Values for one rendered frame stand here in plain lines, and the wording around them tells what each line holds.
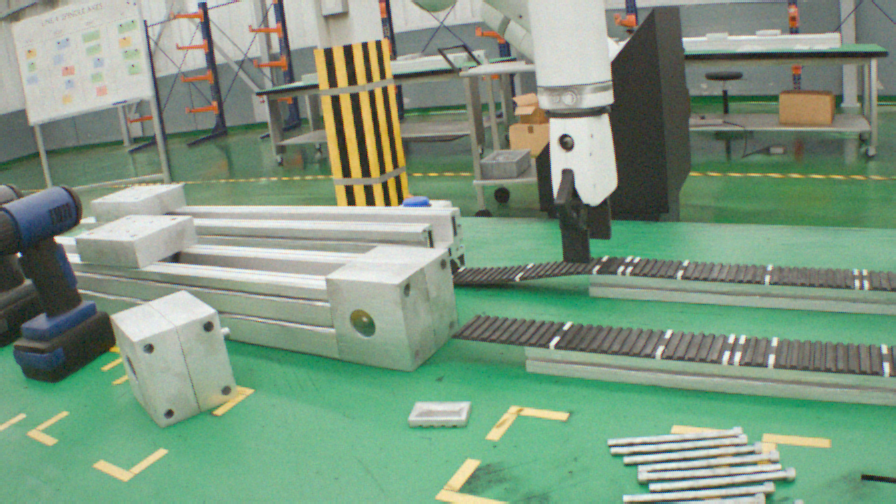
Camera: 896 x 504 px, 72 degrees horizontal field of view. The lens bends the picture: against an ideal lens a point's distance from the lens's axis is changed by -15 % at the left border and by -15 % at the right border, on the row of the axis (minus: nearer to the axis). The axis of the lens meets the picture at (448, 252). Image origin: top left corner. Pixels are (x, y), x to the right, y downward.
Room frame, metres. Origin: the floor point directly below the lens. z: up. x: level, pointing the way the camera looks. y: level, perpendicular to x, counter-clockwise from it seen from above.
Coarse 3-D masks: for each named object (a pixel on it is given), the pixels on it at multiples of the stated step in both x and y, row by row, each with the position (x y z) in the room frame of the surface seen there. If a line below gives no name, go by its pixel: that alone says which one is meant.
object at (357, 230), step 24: (192, 216) 1.17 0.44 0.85; (216, 216) 1.14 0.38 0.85; (240, 216) 1.11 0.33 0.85; (264, 216) 1.08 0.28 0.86; (288, 216) 1.05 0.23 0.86; (312, 216) 1.03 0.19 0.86; (336, 216) 1.00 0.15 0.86; (360, 216) 0.98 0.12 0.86; (384, 216) 0.96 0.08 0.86; (408, 216) 0.94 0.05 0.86; (432, 216) 0.92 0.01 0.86; (456, 216) 0.92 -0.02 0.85; (216, 240) 1.04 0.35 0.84; (240, 240) 1.01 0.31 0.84; (264, 240) 0.98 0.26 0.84; (288, 240) 0.97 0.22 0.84; (312, 240) 0.95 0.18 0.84; (336, 240) 0.93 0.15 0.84; (360, 240) 0.91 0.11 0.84; (384, 240) 0.89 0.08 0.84; (408, 240) 0.85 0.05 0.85; (432, 240) 0.86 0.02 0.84; (456, 240) 0.91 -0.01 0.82; (456, 264) 0.91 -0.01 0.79
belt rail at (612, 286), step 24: (600, 288) 0.76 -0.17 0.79; (624, 288) 0.75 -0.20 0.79; (648, 288) 0.73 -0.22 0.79; (672, 288) 0.72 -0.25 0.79; (696, 288) 0.70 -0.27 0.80; (720, 288) 0.68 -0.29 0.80; (744, 288) 0.67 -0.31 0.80; (768, 288) 0.65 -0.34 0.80; (792, 288) 0.64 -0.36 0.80; (816, 288) 0.63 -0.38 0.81; (864, 312) 0.60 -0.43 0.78; (888, 312) 0.58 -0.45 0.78
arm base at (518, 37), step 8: (512, 24) 1.22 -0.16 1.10; (512, 32) 1.23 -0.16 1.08; (520, 32) 1.22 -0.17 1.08; (528, 32) 1.21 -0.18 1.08; (512, 40) 1.24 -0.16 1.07; (520, 40) 1.22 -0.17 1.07; (528, 40) 1.21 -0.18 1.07; (608, 40) 1.19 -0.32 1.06; (520, 48) 1.24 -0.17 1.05; (528, 48) 1.22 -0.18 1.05; (616, 48) 1.18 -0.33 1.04; (528, 56) 1.24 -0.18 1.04
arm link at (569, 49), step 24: (528, 0) 0.78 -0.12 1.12; (552, 0) 0.75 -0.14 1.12; (576, 0) 0.74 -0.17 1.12; (600, 0) 0.76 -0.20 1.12; (552, 24) 0.75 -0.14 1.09; (576, 24) 0.74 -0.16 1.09; (600, 24) 0.75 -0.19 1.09; (552, 48) 0.75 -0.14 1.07; (576, 48) 0.74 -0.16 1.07; (600, 48) 0.75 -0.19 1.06; (552, 72) 0.75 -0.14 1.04; (576, 72) 0.74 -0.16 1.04; (600, 72) 0.75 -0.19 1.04
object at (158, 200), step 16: (128, 192) 1.24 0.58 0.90; (144, 192) 1.21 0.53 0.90; (160, 192) 1.18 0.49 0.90; (176, 192) 1.21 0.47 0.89; (96, 208) 1.21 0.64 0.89; (112, 208) 1.18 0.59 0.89; (128, 208) 1.15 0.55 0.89; (144, 208) 1.14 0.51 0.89; (160, 208) 1.17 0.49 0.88; (176, 208) 1.21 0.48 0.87
